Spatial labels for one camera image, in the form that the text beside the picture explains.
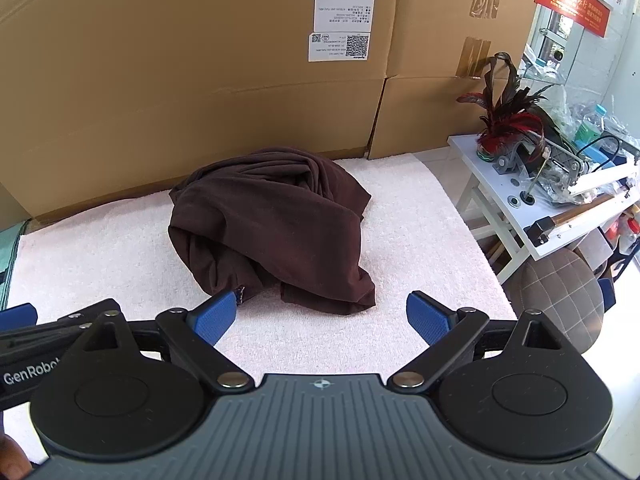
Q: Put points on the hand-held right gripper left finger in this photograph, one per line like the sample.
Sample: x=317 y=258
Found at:
x=215 y=312

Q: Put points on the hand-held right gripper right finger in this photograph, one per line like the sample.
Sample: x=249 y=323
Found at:
x=425 y=317

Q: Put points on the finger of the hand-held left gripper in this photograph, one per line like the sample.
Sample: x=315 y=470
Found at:
x=50 y=332
x=15 y=316

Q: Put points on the dark brown hoodie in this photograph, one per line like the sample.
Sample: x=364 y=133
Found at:
x=265 y=210

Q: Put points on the teal sheet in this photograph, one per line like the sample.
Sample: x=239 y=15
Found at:
x=7 y=260

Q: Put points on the pale fleece blanket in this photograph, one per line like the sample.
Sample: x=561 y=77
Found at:
x=425 y=220

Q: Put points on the grey quilted stool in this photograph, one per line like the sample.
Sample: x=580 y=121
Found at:
x=560 y=290

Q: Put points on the white side table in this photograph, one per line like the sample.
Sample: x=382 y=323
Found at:
x=470 y=152

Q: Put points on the grey sealing machine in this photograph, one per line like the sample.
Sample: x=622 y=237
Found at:
x=560 y=162

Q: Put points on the red black feather decoration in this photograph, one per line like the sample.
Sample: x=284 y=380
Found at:
x=505 y=110

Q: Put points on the large cardboard box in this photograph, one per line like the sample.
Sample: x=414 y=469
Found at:
x=175 y=85

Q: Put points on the clear plastic bag pile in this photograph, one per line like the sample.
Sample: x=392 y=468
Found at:
x=562 y=110

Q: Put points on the clear plastic bottle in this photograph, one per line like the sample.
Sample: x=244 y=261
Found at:
x=590 y=125

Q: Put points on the taped cardboard box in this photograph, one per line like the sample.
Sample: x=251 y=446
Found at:
x=440 y=35

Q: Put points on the white code label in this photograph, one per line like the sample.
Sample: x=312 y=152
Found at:
x=337 y=46

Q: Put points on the white shipping label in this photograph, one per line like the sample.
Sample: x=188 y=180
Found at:
x=345 y=12

